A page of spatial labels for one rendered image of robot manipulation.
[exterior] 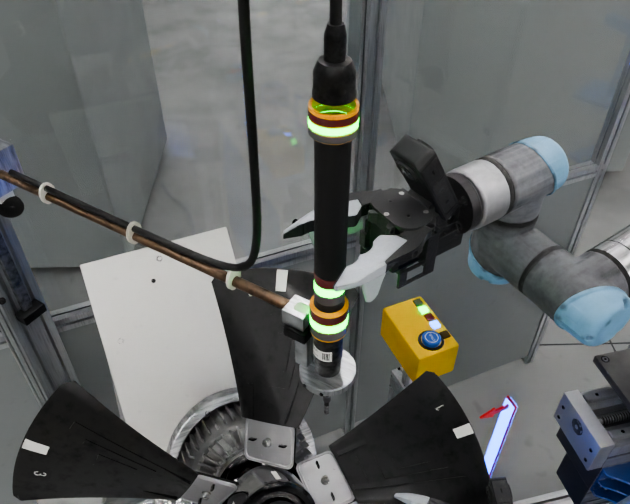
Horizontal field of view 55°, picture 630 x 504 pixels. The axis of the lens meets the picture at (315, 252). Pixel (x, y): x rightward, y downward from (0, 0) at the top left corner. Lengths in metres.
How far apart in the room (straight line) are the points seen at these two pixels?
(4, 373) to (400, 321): 0.96
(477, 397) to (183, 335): 1.69
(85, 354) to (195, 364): 0.58
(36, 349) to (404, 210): 0.95
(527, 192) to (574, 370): 2.10
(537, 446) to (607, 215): 1.61
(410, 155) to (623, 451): 0.96
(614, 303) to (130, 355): 0.77
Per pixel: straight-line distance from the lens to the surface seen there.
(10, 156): 1.03
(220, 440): 1.04
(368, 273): 0.58
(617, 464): 1.47
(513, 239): 0.79
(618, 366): 1.44
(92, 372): 1.71
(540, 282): 0.77
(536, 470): 2.48
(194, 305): 1.11
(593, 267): 0.77
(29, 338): 1.38
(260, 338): 0.91
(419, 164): 0.59
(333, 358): 0.71
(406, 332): 1.32
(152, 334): 1.11
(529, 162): 0.75
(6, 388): 1.71
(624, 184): 4.02
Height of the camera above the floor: 2.06
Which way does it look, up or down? 42 degrees down
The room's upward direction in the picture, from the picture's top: straight up
